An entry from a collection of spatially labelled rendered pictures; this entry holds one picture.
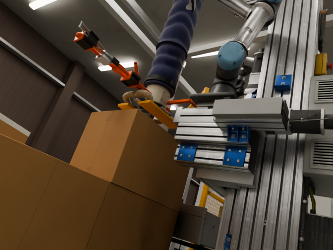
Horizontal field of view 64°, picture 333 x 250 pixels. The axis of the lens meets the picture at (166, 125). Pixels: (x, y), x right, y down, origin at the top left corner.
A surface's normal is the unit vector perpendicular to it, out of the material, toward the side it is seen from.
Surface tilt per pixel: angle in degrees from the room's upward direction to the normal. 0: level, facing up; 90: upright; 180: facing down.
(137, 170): 90
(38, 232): 90
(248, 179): 90
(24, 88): 90
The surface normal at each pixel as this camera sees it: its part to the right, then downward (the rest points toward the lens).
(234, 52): -0.15, -0.30
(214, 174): -0.50, -0.46
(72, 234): 0.78, -0.02
